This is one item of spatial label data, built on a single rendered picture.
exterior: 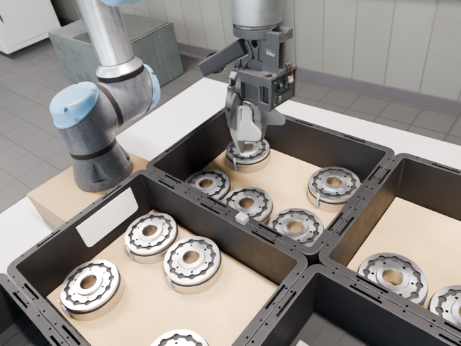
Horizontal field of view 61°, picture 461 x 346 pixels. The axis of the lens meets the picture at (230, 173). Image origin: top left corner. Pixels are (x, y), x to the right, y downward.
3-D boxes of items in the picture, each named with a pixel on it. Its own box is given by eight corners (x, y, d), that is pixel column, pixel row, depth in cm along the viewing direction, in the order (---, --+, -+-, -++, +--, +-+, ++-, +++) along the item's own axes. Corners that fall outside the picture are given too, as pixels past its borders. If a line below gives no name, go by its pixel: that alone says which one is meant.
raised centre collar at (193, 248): (172, 261, 68) (171, 259, 68) (191, 243, 71) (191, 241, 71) (191, 275, 66) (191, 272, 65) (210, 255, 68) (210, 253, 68)
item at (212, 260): (152, 266, 69) (151, 264, 68) (191, 230, 74) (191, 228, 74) (193, 296, 63) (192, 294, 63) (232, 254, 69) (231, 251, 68)
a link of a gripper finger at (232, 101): (229, 131, 63) (235, 77, 59) (222, 129, 64) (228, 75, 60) (247, 126, 66) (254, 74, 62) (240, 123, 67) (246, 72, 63)
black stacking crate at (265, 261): (36, 307, 71) (5, 270, 64) (156, 208, 87) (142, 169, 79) (186, 476, 49) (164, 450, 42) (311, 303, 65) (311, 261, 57)
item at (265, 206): (211, 211, 77) (210, 209, 77) (243, 182, 82) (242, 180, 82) (251, 233, 72) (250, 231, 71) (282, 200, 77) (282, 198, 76)
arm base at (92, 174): (64, 184, 101) (47, 152, 95) (105, 152, 110) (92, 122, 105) (104, 198, 93) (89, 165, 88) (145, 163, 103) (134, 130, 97)
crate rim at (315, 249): (145, 175, 81) (141, 166, 79) (236, 106, 96) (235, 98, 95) (313, 268, 58) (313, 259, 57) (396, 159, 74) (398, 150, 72)
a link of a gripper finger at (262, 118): (282, 147, 69) (276, 105, 63) (255, 138, 72) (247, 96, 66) (291, 137, 70) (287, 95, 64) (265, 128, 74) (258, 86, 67)
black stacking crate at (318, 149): (158, 207, 87) (143, 168, 79) (241, 139, 102) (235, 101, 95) (312, 301, 65) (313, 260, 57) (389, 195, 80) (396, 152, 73)
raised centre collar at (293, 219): (276, 231, 71) (276, 228, 70) (291, 214, 73) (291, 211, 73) (299, 243, 68) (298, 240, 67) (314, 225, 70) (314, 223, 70)
